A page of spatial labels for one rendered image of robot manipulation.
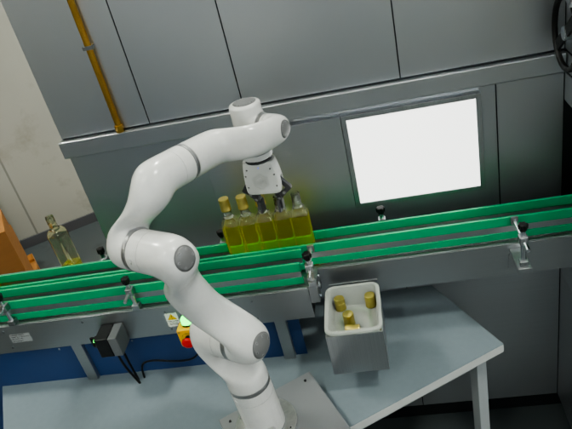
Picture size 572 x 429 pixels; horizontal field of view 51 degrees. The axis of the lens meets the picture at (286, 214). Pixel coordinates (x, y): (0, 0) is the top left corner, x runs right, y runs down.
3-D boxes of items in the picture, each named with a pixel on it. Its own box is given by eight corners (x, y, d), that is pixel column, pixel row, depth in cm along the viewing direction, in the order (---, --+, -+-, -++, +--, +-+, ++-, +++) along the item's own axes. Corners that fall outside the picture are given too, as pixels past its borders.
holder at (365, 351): (383, 309, 207) (377, 273, 199) (389, 368, 184) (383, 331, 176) (334, 315, 210) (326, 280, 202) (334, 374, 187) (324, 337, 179)
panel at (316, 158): (483, 185, 203) (478, 89, 186) (485, 189, 200) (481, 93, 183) (226, 222, 218) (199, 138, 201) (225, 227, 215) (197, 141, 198)
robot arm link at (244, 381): (254, 404, 163) (227, 340, 151) (203, 386, 174) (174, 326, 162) (277, 372, 171) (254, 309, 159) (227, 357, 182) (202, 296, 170)
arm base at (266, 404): (307, 433, 174) (291, 390, 164) (246, 464, 170) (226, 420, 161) (284, 390, 190) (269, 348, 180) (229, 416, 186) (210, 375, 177)
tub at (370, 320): (381, 300, 199) (378, 280, 194) (386, 350, 180) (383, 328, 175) (329, 307, 201) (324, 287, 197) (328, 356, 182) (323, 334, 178)
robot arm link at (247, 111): (279, 140, 163) (252, 139, 168) (268, 94, 156) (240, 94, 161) (262, 156, 157) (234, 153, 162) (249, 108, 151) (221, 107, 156)
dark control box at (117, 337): (130, 340, 210) (122, 322, 206) (123, 357, 203) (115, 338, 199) (109, 342, 211) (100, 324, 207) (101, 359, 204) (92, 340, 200)
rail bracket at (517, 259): (523, 262, 195) (522, 203, 184) (537, 295, 181) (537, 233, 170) (507, 264, 196) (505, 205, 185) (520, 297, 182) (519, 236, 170)
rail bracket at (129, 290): (145, 306, 204) (131, 274, 197) (139, 320, 197) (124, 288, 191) (134, 307, 204) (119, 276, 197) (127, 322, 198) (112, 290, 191)
